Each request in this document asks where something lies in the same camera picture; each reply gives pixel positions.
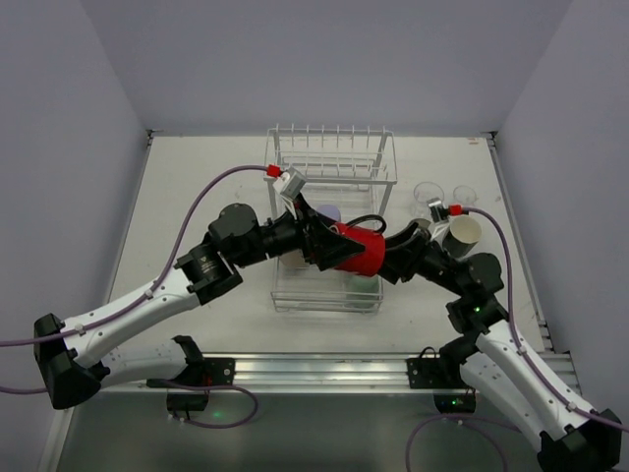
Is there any black base bracket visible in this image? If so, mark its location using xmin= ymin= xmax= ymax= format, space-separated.
xmin=406 ymin=346 xmax=477 ymax=414
xmin=146 ymin=357 xmax=235 ymax=419

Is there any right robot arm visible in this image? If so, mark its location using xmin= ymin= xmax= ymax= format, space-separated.
xmin=378 ymin=222 xmax=626 ymax=471

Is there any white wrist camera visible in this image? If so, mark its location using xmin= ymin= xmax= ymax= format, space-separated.
xmin=427 ymin=198 xmax=450 ymax=241
xmin=272 ymin=167 xmax=307 ymax=217

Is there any beige plastic cup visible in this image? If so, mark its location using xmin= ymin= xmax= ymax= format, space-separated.
xmin=279 ymin=250 xmax=309 ymax=269

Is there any right black base bracket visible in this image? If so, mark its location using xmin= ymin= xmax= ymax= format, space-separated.
xmin=406 ymin=346 xmax=477 ymax=414

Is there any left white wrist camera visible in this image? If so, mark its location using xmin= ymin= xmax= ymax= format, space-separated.
xmin=272 ymin=167 xmax=307 ymax=217

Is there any clear small glass cup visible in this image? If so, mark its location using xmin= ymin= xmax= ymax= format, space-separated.
xmin=452 ymin=185 xmax=478 ymax=207

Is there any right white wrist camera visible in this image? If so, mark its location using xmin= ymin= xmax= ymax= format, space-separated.
xmin=427 ymin=198 xmax=450 ymax=241

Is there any lavender plastic cup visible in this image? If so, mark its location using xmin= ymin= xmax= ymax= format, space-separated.
xmin=316 ymin=205 xmax=342 ymax=221

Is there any cream and brown cup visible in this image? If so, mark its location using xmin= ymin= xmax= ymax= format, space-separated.
xmin=441 ymin=215 xmax=483 ymax=259

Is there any left black base bracket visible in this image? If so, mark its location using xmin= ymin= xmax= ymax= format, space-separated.
xmin=146 ymin=357 xmax=235 ymax=419

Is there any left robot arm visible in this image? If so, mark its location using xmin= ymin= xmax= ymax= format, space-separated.
xmin=33 ymin=198 xmax=367 ymax=410

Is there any white wire dish rack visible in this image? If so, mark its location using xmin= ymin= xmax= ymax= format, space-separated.
xmin=265 ymin=125 xmax=397 ymax=313

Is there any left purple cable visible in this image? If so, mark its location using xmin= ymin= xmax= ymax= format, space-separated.
xmin=0 ymin=164 xmax=260 ymax=429

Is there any small green plastic cup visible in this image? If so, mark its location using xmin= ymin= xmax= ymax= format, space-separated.
xmin=346 ymin=274 xmax=380 ymax=311

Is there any red ceramic mug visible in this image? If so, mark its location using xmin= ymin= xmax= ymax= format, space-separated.
xmin=328 ymin=213 xmax=389 ymax=275

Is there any aluminium mounting rail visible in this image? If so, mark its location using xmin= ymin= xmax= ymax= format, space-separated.
xmin=63 ymin=351 xmax=581 ymax=394

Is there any clear ribbed glass cup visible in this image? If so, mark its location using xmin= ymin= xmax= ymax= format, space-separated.
xmin=412 ymin=181 xmax=444 ymax=220

